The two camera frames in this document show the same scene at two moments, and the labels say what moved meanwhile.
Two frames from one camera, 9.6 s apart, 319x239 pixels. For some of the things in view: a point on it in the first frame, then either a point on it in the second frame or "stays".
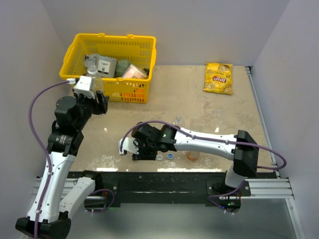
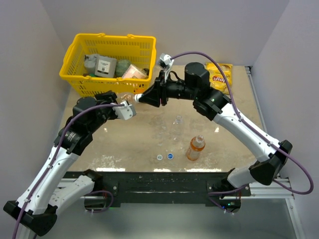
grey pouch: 89,57 stays
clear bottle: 97,80 to 127,97
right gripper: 141,156 to 157,92
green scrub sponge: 122,65 stays
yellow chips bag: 218,77 stays
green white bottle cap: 159,157 stays
